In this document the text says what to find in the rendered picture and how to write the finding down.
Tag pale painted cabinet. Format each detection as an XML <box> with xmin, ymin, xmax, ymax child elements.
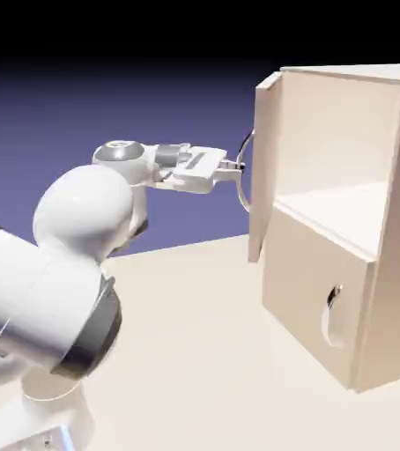
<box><xmin>262</xmin><ymin>63</ymin><xmax>400</xmax><ymax>395</ymax></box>

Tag pale cabinet door with long handle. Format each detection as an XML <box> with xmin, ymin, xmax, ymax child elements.
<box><xmin>248</xmin><ymin>70</ymin><xmax>283</xmax><ymax>263</ymax></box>

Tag pale cabinet door with short handle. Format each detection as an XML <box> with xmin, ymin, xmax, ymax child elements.
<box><xmin>262</xmin><ymin>204</ymin><xmax>377</xmax><ymax>391</ymax></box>

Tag long curved metal handle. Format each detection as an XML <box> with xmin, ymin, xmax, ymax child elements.
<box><xmin>235</xmin><ymin>127</ymin><xmax>256</xmax><ymax>214</ymax></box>

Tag short curved metal handle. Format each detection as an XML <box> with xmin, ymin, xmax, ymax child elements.
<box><xmin>322</xmin><ymin>284</ymin><xmax>344</xmax><ymax>350</ymax></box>

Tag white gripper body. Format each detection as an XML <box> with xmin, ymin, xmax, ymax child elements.
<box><xmin>172</xmin><ymin>146</ymin><xmax>229</xmax><ymax>195</ymax></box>

